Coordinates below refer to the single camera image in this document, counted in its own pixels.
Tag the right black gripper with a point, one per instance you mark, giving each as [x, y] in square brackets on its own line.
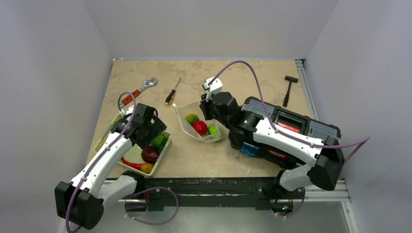
[208, 109]

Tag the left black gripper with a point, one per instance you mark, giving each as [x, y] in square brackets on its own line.
[157, 127]

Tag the green lime toy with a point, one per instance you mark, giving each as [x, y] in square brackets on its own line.
[213, 129]

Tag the clear zip top bag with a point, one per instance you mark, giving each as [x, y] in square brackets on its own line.
[193, 108]

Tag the red apple toy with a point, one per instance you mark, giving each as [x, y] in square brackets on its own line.
[201, 128]

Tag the green yellow fruit toy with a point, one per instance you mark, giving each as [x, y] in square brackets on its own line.
[191, 118]

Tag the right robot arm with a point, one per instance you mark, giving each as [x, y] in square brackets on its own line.
[324, 175]

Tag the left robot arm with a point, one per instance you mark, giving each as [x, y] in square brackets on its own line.
[83, 199]

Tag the green bell pepper toy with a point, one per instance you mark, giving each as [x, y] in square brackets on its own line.
[159, 142]

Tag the dark red fruit toy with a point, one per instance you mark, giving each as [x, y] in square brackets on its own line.
[150, 155]

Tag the green plastic basket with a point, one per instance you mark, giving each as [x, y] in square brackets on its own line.
[134, 156]

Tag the yellow black screwdriver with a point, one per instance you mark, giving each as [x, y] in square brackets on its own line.
[171, 95]

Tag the red chili pepper toy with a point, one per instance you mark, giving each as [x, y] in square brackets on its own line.
[133, 165]

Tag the orange small fruit toy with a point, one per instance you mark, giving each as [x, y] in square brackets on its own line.
[146, 168]

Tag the black hammer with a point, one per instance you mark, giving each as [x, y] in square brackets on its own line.
[287, 95]

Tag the black tool box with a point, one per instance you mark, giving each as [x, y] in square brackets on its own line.
[283, 137]

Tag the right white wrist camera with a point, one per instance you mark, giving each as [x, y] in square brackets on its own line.
[212, 85]

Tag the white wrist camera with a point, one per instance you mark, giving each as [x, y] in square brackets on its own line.
[212, 85]
[126, 111]

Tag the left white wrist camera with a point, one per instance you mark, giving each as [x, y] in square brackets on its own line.
[126, 111]

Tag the red handled adjustable wrench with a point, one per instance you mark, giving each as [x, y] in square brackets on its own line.
[148, 83]

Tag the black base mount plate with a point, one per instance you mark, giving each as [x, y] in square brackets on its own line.
[260, 193]

